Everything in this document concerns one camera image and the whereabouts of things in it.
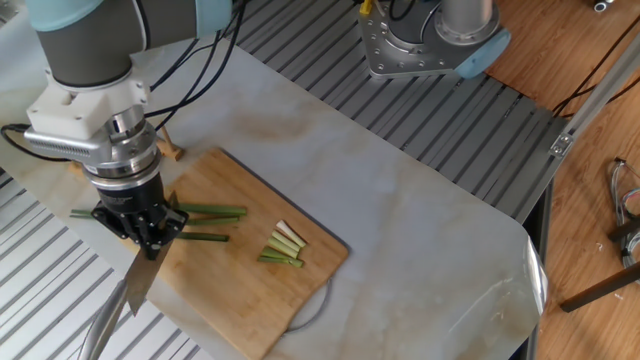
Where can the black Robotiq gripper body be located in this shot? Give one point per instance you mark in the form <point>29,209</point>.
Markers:
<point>130,205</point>

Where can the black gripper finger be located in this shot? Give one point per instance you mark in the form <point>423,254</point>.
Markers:
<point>172,222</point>
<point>142,240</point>

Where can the steel kitchen knife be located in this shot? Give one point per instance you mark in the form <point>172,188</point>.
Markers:
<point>145,280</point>

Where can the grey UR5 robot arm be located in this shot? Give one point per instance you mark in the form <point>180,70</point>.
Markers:
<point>90,50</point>

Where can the long green garlic leaf piece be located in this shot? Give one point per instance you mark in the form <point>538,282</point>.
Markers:
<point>205,237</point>

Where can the green garlic stalk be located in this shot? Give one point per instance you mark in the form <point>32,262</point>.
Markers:
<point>220,210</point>

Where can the short green garlic piece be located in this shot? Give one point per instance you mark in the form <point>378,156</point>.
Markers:
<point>283,251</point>
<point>281,260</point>

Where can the wooden slotted rack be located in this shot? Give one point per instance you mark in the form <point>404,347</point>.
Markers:
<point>168,148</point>

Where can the bamboo cutting board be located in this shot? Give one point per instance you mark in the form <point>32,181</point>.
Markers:
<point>250,290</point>

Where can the white marble pattern mat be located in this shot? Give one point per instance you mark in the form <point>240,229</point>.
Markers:
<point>420,240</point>

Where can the black bar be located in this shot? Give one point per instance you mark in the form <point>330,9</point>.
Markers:
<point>600,290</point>

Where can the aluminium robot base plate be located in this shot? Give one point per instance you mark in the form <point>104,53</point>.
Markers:
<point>395,50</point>

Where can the aluminium frame post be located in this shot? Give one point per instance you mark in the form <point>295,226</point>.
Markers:
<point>600,100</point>

